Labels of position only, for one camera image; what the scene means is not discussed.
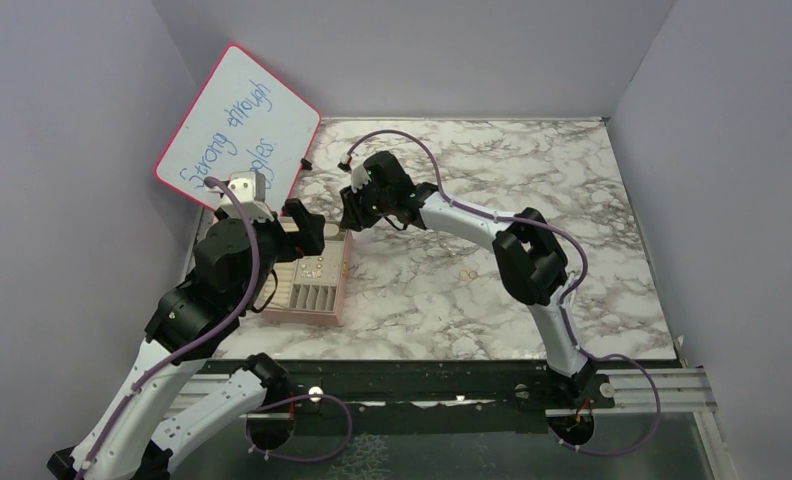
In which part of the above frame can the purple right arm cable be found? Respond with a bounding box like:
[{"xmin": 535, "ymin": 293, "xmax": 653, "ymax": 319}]
[{"xmin": 337, "ymin": 129, "xmax": 664, "ymax": 460}]

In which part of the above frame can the pink framed whiteboard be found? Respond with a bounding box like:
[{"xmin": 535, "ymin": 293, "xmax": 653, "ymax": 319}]
[{"xmin": 154, "ymin": 44, "xmax": 321, "ymax": 211}]

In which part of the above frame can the silver earrings cluster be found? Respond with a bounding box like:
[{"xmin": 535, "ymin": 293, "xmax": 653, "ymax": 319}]
[{"xmin": 296, "ymin": 260, "xmax": 323, "ymax": 279}]

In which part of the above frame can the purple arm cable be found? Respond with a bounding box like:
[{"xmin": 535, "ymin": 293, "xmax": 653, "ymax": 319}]
[
  {"xmin": 71, "ymin": 176, "xmax": 355, "ymax": 480},
  {"xmin": 337, "ymin": 129, "xmax": 664, "ymax": 460}
]

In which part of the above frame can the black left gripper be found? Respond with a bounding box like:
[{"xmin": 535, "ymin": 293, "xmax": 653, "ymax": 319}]
[{"xmin": 219, "ymin": 198, "xmax": 327, "ymax": 310}]

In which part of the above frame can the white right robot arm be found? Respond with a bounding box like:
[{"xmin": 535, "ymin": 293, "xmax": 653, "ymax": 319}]
[{"xmin": 340, "ymin": 151, "xmax": 596, "ymax": 407}]

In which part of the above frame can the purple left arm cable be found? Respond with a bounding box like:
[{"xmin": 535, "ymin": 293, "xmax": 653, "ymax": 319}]
[{"xmin": 71, "ymin": 176, "xmax": 355, "ymax": 480}]

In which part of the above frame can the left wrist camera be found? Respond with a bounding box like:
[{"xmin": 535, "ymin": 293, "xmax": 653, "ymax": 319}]
[{"xmin": 227, "ymin": 171, "xmax": 275, "ymax": 223}]

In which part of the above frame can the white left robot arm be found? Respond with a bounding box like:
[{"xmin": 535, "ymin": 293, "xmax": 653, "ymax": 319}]
[{"xmin": 47, "ymin": 198, "xmax": 325, "ymax": 479}]

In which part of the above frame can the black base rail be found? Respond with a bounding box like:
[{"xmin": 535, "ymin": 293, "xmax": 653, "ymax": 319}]
[{"xmin": 245, "ymin": 360, "xmax": 615, "ymax": 437}]

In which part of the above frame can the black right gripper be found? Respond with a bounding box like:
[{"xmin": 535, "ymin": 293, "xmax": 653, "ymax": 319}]
[{"xmin": 338, "ymin": 179, "xmax": 392, "ymax": 235}]

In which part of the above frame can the pink jewelry box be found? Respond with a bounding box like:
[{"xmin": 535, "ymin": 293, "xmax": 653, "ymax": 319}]
[{"xmin": 255, "ymin": 221, "xmax": 352, "ymax": 327}]

